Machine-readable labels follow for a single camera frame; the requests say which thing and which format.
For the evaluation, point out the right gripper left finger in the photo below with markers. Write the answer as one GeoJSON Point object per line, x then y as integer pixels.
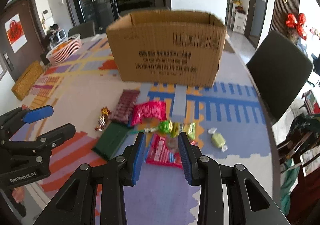
{"type": "Point", "coordinates": [75, 202]}

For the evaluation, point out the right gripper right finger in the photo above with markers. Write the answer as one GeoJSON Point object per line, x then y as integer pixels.
{"type": "Point", "coordinates": [248, 202]}

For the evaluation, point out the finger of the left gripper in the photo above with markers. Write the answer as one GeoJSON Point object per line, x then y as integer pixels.
{"type": "Point", "coordinates": [46, 141]}
{"type": "Point", "coordinates": [18, 117]}

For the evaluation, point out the red snack packet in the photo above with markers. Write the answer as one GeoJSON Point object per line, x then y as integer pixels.
{"type": "Point", "coordinates": [163, 151]}

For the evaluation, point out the pink snack bag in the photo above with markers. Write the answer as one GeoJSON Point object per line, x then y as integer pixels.
{"type": "Point", "coordinates": [150, 109]}

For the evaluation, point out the woven yellow tissue box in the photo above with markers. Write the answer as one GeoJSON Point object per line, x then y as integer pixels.
{"type": "Point", "coordinates": [26, 80]}

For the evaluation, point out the pale green wrapped candy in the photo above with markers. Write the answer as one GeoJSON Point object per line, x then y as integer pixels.
{"type": "Point", "coordinates": [217, 139]}

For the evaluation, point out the dark green snack pack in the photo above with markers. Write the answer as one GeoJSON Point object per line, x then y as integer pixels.
{"type": "Point", "coordinates": [111, 140]}

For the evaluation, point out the brown entrance door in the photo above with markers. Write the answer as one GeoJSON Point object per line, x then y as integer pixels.
{"type": "Point", "coordinates": [16, 63]}

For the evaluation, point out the gold red foil candy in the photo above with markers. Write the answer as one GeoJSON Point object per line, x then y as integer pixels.
{"type": "Point", "coordinates": [103, 119]}

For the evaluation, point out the colourful patterned table mat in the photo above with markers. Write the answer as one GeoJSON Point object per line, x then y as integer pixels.
{"type": "Point", "coordinates": [226, 121]}

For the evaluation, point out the red fu door poster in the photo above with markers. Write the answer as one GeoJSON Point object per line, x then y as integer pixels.
{"type": "Point", "coordinates": [15, 33]}

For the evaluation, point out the oranges in basket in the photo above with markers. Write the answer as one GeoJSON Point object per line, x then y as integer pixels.
{"type": "Point", "coordinates": [59, 47]}

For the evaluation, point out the white basket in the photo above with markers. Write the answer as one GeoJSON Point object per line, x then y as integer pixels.
{"type": "Point", "coordinates": [74, 44]}

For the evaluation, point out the green floral bag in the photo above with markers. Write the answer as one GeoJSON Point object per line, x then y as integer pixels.
{"type": "Point", "coordinates": [303, 134]}

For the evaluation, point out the yellow green snack packet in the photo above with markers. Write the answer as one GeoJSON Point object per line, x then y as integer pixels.
{"type": "Point", "coordinates": [190, 131]}

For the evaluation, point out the maroon striped snack pack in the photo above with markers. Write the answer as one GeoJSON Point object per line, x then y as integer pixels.
{"type": "Point", "coordinates": [125, 106]}

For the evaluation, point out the dark chair behind left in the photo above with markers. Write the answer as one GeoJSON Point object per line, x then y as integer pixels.
{"type": "Point", "coordinates": [85, 30]}

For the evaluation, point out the dark chair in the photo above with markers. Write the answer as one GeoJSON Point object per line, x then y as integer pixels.
{"type": "Point", "coordinates": [279, 70]}
{"type": "Point", "coordinates": [142, 10]}
{"type": "Point", "coordinates": [85, 30]}

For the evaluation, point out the dark chair right side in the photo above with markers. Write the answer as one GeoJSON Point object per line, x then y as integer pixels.
{"type": "Point", "coordinates": [279, 70]}

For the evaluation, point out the dark chair behind middle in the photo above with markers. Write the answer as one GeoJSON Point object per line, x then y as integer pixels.
{"type": "Point", "coordinates": [142, 10]}

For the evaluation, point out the brown cardboard box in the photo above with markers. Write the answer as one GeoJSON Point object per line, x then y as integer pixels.
{"type": "Point", "coordinates": [173, 47]}

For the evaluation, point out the white shelf unit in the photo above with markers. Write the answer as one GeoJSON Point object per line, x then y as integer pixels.
{"type": "Point", "coordinates": [236, 16]}

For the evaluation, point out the red bow balloon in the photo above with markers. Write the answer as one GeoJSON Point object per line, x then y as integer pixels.
{"type": "Point", "coordinates": [295, 26]}

